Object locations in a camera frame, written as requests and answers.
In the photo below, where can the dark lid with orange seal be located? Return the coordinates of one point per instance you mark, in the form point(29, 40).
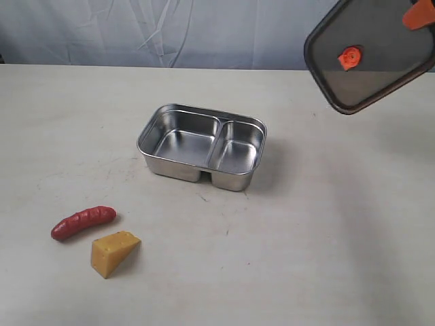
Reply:
point(361, 51)

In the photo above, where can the yellow toy cheese wedge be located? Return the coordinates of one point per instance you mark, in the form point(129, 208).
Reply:
point(110, 251)

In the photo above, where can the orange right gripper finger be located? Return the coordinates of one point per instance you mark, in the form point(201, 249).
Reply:
point(421, 14)

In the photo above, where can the red toy sausage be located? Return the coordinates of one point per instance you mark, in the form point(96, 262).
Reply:
point(88, 218)

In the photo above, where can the grey wrinkled backdrop cloth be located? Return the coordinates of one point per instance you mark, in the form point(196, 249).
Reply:
point(257, 35)

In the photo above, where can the steel two-compartment lunch box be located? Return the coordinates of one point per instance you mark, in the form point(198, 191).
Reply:
point(183, 142)

